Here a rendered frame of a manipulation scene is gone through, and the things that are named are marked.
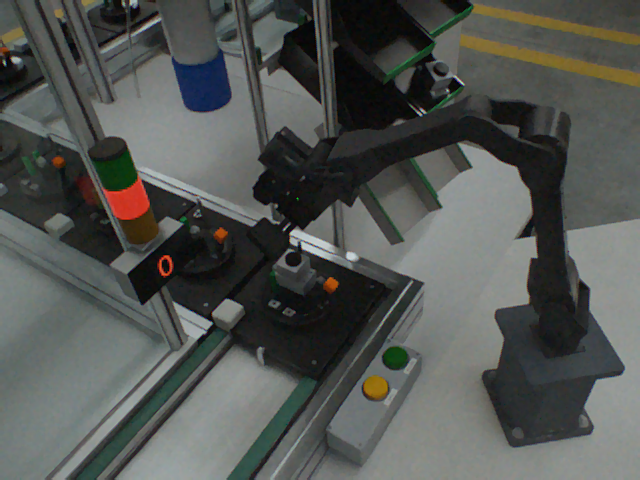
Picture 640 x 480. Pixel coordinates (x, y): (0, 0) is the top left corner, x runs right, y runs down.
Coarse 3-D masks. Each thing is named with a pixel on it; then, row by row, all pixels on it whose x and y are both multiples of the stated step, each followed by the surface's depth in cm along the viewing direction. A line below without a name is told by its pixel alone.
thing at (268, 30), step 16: (208, 0) 200; (224, 0) 196; (256, 0) 188; (272, 0) 184; (288, 0) 181; (224, 16) 200; (256, 16) 192; (272, 16) 188; (288, 16) 185; (224, 32) 205; (256, 32) 197; (272, 32) 193; (272, 48) 197
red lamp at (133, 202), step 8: (136, 184) 80; (112, 192) 79; (120, 192) 79; (128, 192) 79; (136, 192) 80; (144, 192) 82; (112, 200) 80; (120, 200) 80; (128, 200) 80; (136, 200) 81; (144, 200) 82; (120, 208) 81; (128, 208) 81; (136, 208) 81; (144, 208) 83; (120, 216) 82; (128, 216) 82; (136, 216) 82
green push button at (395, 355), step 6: (390, 348) 104; (396, 348) 104; (402, 348) 104; (390, 354) 103; (396, 354) 103; (402, 354) 103; (390, 360) 102; (396, 360) 102; (402, 360) 102; (396, 366) 102; (402, 366) 102
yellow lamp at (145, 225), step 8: (144, 216) 83; (152, 216) 85; (120, 224) 84; (128, 224) 83; (136, 224) 83; (144, 224) 84; (152, 224) 85; (128, 232) 84; (136, 232) 84; (144, 232) 85; (152, 232) 86; (128, 240) 86; (136, 240) 85; (144, 240) 85
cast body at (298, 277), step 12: (288, 252) 107; (276, 264) 105; (288, 264) 104; (300, 264) 105; (276, 276) 108; (288, 276) 106; (300, 276) 105; (312, 276) 107; (288, 288) 108; (300, 288) 106
